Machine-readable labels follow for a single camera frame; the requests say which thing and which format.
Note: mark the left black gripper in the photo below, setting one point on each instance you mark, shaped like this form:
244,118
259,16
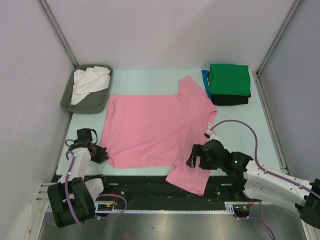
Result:
103,156

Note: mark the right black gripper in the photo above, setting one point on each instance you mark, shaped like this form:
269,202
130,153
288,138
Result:
191,161

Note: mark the pink t shirt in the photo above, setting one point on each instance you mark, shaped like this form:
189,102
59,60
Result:
142,131

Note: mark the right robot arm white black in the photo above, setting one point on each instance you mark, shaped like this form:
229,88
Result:
254,181

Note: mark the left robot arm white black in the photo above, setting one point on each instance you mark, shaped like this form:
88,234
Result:
72,198

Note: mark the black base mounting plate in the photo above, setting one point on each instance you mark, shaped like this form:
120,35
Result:
154,193

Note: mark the grey fabric basket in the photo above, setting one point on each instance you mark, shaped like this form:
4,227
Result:
94,103

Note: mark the black folded t shirt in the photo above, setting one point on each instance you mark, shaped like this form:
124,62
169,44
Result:
229,100

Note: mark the white t shirt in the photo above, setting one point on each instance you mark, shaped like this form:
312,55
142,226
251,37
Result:
91,80

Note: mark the green folded t shirt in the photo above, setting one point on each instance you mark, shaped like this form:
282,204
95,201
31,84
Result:
229,79

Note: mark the blue folded t shirt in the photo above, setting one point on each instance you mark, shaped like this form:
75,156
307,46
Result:
205,77

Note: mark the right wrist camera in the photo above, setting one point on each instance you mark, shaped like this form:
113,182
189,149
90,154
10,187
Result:
210,134

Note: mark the left aluminium frame post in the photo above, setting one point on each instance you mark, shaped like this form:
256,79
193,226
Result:
48,13

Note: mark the aluminium frame post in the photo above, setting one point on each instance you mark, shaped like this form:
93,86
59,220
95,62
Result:
48,13
280,33

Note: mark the right aluminium frame post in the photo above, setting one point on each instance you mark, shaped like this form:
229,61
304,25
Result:
280,33

